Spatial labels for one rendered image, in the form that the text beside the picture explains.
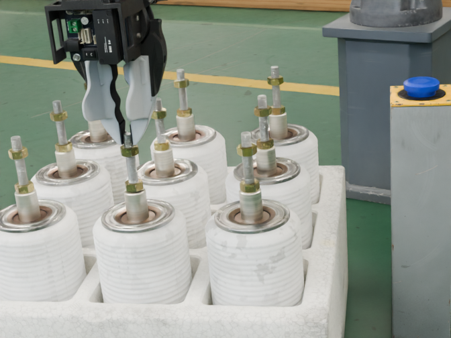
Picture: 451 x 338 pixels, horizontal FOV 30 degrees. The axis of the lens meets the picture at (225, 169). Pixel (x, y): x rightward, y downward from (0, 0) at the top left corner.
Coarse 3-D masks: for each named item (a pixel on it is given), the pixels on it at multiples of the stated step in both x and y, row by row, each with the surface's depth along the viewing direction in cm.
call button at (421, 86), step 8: (408, 80) 96; (416, 80) 95; (424, 80) 95; (432, 80) 95; (408, 88) 95; (416, 88) 94; (424, 88) 94; (432, 88) 94; (416, 96) 95; (424, 96) 94
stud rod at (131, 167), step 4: (128, 132) 83; (124, 136) 83; (128, 136) 82; (124, 140) 83; (128, 140) 83; (124, 144) 83; (128, 144) 83; (132, 156) 83; (128, 160) 83; (132, 160) 83; (128, 164) 84; (132, 164) 84; (128, 168) 84; (132, 168) 84; (136, 168) 84; (128, 172) 84; (132, 172) 84; (136, 172) 84; (128, 176) 84; (132, 176) 84; (136, 176) 84; (132, 180) 84; (136, 180) 84
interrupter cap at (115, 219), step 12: (120, 204) 89; (156, 204) 88; (168, 204) 88; (108, 216) 86; (120, 216) 86; (156, 216) 85; (168, 216) 85; (108, 228) 84; (120, 228) 83; (132, 228) 83; (144, 228) 83; (156, 228) 83
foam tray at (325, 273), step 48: (336, 192) 105; (336, 240) 94; (96, 288) 88; (192, 288) 86; (336, 288) 92; (0, 336) 85; (48, 336) 84; (96, 336) 83; (144, 336) 82; (192, 336) 81; (240, 336) 80; (288, 336) 79; (336, 336) 91
